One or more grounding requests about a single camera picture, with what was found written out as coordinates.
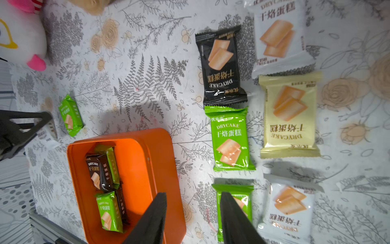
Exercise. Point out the brown teddy bear plush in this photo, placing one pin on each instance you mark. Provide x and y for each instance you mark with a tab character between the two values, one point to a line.
92	7

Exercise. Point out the white cookie packet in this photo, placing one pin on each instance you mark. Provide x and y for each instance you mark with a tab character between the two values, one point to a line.
280	38
289	209

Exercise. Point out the green cookie packet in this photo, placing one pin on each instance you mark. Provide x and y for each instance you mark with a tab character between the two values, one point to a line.
109	211
242	194
71	116
108	150
229	138

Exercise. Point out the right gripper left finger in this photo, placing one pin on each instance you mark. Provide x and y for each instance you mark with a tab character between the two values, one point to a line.
150	228

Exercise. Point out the orange storage box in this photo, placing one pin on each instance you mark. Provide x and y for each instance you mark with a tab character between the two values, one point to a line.
146	166

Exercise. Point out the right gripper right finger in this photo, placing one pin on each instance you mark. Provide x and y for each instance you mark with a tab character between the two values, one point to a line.
236	227

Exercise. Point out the pink white owl plush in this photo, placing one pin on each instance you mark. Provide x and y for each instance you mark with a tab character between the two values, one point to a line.
23	38

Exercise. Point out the black cookie packet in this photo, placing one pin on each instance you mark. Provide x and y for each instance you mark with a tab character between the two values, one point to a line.
100	173
220	67

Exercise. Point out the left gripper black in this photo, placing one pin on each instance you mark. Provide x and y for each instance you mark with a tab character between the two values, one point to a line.
15	136

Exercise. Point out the yellow cookie packet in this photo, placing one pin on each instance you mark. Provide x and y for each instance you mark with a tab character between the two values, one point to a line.
290	115

